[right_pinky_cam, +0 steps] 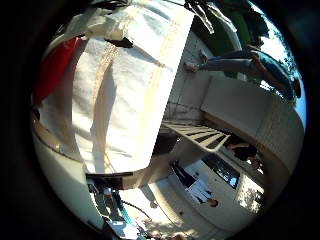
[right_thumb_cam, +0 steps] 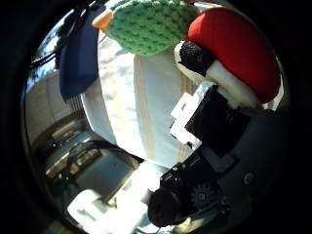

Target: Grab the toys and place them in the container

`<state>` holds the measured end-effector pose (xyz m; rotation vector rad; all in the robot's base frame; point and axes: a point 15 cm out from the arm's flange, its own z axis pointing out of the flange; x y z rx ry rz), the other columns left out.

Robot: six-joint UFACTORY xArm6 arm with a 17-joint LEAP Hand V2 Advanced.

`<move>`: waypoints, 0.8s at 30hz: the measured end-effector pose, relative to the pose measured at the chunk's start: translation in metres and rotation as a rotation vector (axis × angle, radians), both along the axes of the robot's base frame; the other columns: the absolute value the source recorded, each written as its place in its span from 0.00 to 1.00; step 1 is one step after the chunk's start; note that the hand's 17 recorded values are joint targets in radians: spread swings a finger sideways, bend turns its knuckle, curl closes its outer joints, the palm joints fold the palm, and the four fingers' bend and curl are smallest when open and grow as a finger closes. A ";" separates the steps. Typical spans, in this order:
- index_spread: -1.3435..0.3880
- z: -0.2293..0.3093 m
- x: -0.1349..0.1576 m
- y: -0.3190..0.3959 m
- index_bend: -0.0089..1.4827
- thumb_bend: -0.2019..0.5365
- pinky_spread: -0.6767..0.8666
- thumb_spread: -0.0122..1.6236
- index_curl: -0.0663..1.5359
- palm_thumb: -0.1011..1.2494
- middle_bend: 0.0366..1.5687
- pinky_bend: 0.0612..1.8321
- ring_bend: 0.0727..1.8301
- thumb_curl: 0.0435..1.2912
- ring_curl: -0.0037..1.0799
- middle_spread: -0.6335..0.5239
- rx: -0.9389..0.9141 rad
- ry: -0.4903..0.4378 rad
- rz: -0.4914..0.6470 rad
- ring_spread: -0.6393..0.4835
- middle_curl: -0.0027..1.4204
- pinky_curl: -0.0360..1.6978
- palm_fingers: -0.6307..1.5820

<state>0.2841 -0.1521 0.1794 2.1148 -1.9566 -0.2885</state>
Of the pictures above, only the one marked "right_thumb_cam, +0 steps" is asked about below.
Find beige brick building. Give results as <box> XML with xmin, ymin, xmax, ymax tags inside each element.
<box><xmin>22</xmin><ymin>69</ymin><xmax>89</xmax><ymax>154</ymax></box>

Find blue plastic container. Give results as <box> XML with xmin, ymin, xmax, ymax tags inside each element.
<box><xmin>58</xmin><ymin>4</ymin><xmax>108</xmax><ymax>101</ymax></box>

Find black cable loop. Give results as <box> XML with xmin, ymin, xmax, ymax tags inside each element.
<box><xmin>29</xmin><ymin>1</ymin><xmax>96</xmax><ymax>69</ymax></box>

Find red plush toy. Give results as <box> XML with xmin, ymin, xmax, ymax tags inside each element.
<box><xmin>185</xmin><ymin>7</ymin><xmax>282</xmax><ymax>105</ymax></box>

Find green crochet toy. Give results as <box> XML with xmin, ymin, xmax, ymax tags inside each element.
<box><xmin>91</xmin><ymin>0</ymin><xmax>200</xmax><ymax>57</ymax></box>

